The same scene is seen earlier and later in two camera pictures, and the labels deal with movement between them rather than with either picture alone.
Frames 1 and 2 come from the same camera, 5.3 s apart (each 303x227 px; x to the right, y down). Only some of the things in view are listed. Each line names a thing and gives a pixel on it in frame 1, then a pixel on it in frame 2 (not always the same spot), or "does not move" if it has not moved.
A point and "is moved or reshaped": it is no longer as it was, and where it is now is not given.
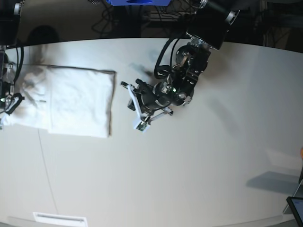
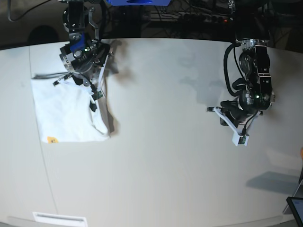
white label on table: x=47 y=220 does not move
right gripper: x=164 y=93 → x=251 y=100
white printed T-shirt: x=64 y=100 is moved or reshaped
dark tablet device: x=296 y=205 does not move
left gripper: x=9 y=103 → x=85 y=65
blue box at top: x=139 y=3 does not move
